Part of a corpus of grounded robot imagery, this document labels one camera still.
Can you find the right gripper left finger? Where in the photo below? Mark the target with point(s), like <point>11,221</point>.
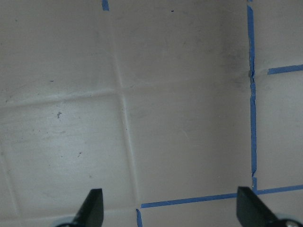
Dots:
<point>91,212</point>

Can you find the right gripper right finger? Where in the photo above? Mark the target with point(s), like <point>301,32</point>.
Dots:
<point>251,211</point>

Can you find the brown paper table cover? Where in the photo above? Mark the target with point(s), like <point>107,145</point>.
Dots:
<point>167,105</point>

